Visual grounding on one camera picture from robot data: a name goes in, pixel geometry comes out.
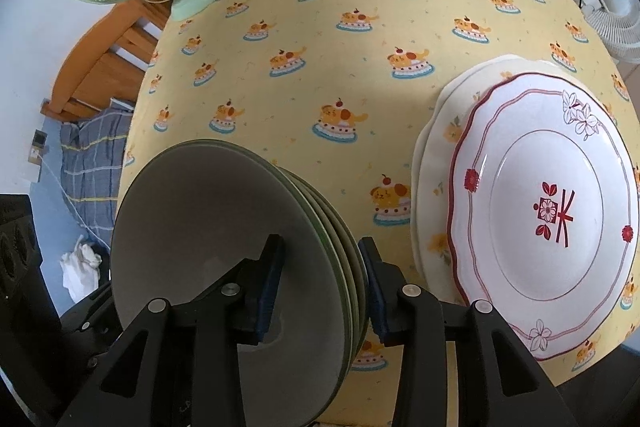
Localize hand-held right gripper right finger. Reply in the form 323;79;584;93
357;236;581;427

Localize green leaf print bowl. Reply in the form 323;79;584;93
277;164;362;368
110;139;353;427
295;177;371;360

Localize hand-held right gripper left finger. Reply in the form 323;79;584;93
54;233;288;427

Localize red patterned white plate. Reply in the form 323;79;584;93
446;72;640;360

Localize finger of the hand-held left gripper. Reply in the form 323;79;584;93
59;279;126;408

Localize white crumpled cloth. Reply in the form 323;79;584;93
60;241;103;303

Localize white fan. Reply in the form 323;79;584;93
572;0;640;62

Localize blue plaid cloth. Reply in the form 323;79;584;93
59;99;136;238

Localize white cable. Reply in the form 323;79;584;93
37;156;103;244

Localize orange wooden chair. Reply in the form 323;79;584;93
41;0;173;122

